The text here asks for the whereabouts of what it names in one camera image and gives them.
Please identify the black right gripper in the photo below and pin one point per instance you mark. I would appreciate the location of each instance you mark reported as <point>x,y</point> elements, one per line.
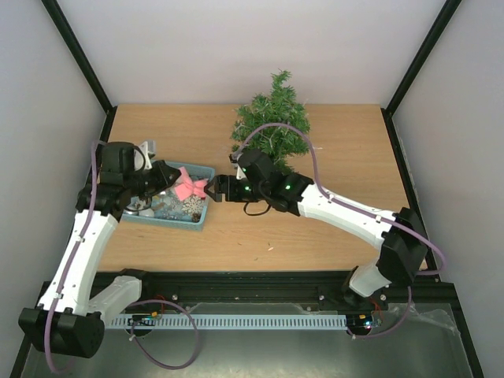
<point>220,188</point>

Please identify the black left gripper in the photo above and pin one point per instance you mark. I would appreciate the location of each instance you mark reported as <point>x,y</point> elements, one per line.
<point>163,178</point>

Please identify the pink felt ornament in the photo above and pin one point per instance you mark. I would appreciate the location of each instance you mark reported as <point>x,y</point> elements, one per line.
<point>187,187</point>

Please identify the small green christmas tree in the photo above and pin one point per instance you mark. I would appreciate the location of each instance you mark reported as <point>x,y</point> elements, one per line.
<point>273,122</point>

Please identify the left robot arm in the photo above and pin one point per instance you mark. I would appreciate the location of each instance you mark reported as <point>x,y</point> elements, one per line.
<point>68,319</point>

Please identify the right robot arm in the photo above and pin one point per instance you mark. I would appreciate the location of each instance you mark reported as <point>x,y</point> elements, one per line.
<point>398,237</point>

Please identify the white snowflake ornament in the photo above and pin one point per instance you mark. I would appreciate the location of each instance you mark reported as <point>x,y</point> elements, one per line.
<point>193,204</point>

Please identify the light blue plastic basket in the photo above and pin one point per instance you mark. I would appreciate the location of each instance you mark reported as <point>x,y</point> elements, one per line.
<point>165,210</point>

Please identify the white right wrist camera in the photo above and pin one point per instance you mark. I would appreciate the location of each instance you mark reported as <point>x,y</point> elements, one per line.
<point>234,159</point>

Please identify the light blue cable duct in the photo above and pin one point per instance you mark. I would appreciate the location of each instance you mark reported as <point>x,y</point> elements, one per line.
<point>233,322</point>

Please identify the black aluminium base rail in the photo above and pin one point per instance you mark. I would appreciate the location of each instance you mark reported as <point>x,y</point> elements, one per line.
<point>319,291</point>

